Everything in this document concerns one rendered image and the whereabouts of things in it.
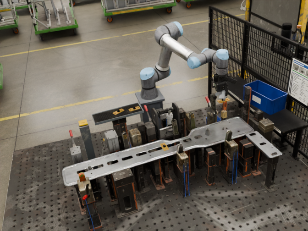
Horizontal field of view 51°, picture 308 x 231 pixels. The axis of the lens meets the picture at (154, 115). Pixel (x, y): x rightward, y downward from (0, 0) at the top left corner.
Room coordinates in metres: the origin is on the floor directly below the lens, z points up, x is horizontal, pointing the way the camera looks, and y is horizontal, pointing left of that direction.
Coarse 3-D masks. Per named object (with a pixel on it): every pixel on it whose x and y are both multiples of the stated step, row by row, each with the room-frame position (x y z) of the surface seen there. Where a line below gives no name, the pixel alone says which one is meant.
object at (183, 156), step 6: (180, 156) 1.61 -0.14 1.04; (186, 156) 1.60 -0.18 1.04; (180, 162) 1.60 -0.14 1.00; (186, 162) 1.59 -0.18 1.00; (180, 168) 1.61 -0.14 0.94; (186, 168) 1.59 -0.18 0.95; (180, 174) 1.62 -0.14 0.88; (186, 174) 1.60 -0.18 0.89; (180, 180) 1.63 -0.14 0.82; (186, 180) 1.60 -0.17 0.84; (180, 186) 1.62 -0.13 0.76; (186, 186) 1.60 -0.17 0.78; (180, 192) 1.62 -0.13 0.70; (186, 192) 1.60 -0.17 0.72
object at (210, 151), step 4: (208, 148) 1.73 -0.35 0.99; (208, 152) 1.69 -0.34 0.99; (212, 152) 1.68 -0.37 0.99; (208, 156) 1.68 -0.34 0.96; (212, 156) 1.66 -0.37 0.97; (208, 160) 1.68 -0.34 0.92; (212, 160) 1.66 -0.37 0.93; (208, 164) 1.68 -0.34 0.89; (212, 164) 1.66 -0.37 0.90; (208, 168) 1.69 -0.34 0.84; (212, 168) 1.66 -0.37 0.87; (208, 172) 1.69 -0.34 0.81; (212, 172) 1.66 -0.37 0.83; (208, 176) 1.68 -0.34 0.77; (212, 176) 1.66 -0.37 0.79; (204, 180) 1.72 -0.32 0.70; (208, 180) 1.68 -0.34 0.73; (212, 180) 1.66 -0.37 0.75; (208, 184) 1.67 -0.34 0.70; (212, 184) 1.65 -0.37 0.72; (216, 184) 1.67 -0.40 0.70
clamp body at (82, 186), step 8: (80, 184) 1.43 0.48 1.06; (88, 184) 1.43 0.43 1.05; (80, 192) 1.37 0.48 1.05; (88, 200) 1.38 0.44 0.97; (88, 208) 1.39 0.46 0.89; (96, 208) 1.44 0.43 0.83; (88, 216) 1.38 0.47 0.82; (96, 216) 1.39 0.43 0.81; (88, 224) 1.42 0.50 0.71; (96, 224) 1.39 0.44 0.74
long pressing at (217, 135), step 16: (224, 128) 1.93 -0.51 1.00; (240, 128) 1.91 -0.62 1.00; (144, 144) 1.83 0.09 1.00; (192, 144) 1.78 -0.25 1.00; (208, 144) 1.76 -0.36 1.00; (96, 160) 1.71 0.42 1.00; (112, 160) 1.69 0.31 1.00; (128, 160) 1.67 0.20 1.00; (144, 160) 1.66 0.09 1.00; (64, 176) 1.58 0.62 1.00; (96, 176) 1.55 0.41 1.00
